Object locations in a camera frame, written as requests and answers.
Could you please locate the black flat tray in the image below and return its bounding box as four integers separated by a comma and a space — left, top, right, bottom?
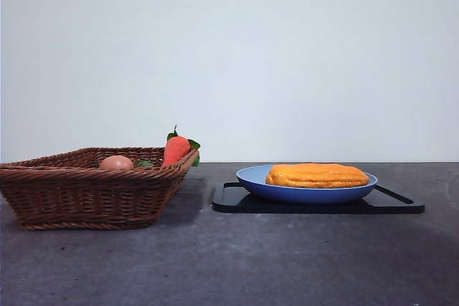
212, 181, 426, 214

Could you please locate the brown wicker basket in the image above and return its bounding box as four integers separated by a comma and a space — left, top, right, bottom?
0, 146, 200, 231

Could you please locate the orange carrot with green leaves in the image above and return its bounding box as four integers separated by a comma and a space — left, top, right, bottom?
161, 125, 202, 168

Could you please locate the blue round plate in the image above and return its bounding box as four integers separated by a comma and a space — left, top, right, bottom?
235, 164, 379, 205

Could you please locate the brown egg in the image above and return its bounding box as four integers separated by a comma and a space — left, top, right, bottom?
99, 155, 135, 171

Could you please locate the yellow-orange corn cob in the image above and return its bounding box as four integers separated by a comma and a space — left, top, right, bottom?
265, 162, 370, 189

